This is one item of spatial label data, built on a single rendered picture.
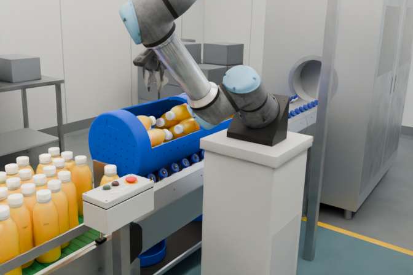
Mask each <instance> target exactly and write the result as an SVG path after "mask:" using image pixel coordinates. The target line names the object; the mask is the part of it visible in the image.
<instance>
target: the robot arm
mask: <svg viewBox="0 0 413 275"><path fill-rule="evenodd" d="M195 1H197V0H128V2H126V3H125V4H124V5H123V6H122V7H121V8H120V9H119V14H120V17H121V19H122V21H123V23H124V25H125V27H126V29H127V31H128V33H129V34H130V36H131V38H132V39H133V41H134V43H135V44H136V45H139V44H141V43H142V44H143V45H144V47H145V49H144V50H143V51H142V52H141V53H140V54H139V55H138V56H137V57H136V58H135V59H134V60H133V64H134V65H135V66H139V67H143V79H144V82H145V85H146V88H147V91H149V90H150V83H151V82H153V81H155V78H156V79H157V90H158V91H159V93H162V90H163V86H164V85H165V84H167V83H168V78H167V77H165V76H164V69H168V70H169V72H170V73H171V74H172V76H173V77H174V78H175V80H176V81H177V82H178V84H179V85H180V87H181V88H182V89H183V90H184V92H185V93H186V94H187V96H188V99H187V102H188V106H187V109H188V111H189V113H190V114H191V116H192V117H193V118H194V120H195V121H196V122H197V123H198V124H199V125H200V126H201V127H202V128H204V129H205V130H210V129H212V128H214V127H215V126H218V125H219V124H220V123H221V122H223V121H225V120H226V119H228V118H229V117H231V116H232V115H234V114H235V113H237V112H238V113H239V116H240V119H241V120H242V122H243V123H244V124H245V125H246V126H248V127H250V128H262V127H265V126H267V125H269V124H270V123H272V122H273V121H274V120H275V118H276V117H277V115H278V111H279V105H278V102H277V100H276V98H275V97H274V96H273V95H272V94H271V93H269V92H268V91H266V89H265V87H264V86H263V84H262V82H261V78H260V76H259V75H258V74H257V73H256V71H255V70H254V69H253V68H251V67H249V66H244V65H239V66H235V67H232V68H231V69H229V70H228V71H227V72H226V73H225V76H224V77H223V82H222V83H220V84H219V85H218V86H217V85H216V84H215V83H213V82H209V81H208V80H207V78H206V77H205V75H204V74H203V72H202V71H201V70H200V68H199V67H198V65H197V63H196V62H195V61H194V59H193V58H192V57H191V55H190V53H189V52H188V51H187V49H186V48H185V46H184V44H183V43H182V42H181V40H180V39H179V37H178V36H177V34H176V33H175V31H176V24H175V22H174V20H176V19H177V18H178V17H180V16H181V15H182V14H184V13H185V12H186V11H187V10H188V9H189V8H190V7H191V6H192V5H193V3H195ZM153 70H154V71H157V73H156V74H155V76H154V75H153Z"/></svg>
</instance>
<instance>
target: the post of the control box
mask: <svg viewBox="0 0 413 275"><path fill-rule="evenodd" d="M112 265H113V275H130V223H128V224H126V225H125V226H123V227H121V228H119V229H118V230H116V231H113V232H112Z"/></svg>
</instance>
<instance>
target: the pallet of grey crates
mask: <svg viewBox="0 0 413 275"><path fill-rule="evenodd" d="M180 40H181V42H182V43H183V44H184V46H185V48H186V49H187V51H188V52H189V53H190V55H191V57H192V58H193V59H194V61H195V62H196V63H197V65H198V67H199V68H200V70H201V71H202V72H203V74H204V75H205V77H206V78H207V80H208V81H209V82H213V83H215V84H216V85H219V84H220V83H222V82H223V77H224V76H225V73H226V72H227V71H228V70H229V69H231V68H232V67H235V66H239V65H243V64H242V63H243V50H244V44H240V43H232V42H208V43H203V59H201V49H202V44H201V43H197V42H195V40H194V39H180ZM164 76H165V77H167V78H168V83H167V84H165V85H164V86H163V90H162V93H159V91H158V90H157V79H156V78H155V81H153V82H151V83H150V90H149V91H147V88H146V85H145V82H144V79H143V67H139V66H138V105H139V104H143V103H148V102H151V101H156V100H159V99H164V98H168V97H171V96H176V95H180V94H182V93H185V92H184V90H183V89H182V88H181V87H180V85H179V84H178V82H177V81H176V80H175V78H174V77H173V76H172V74H171V73H170V72H169V70H168V69H164Z"/></svg>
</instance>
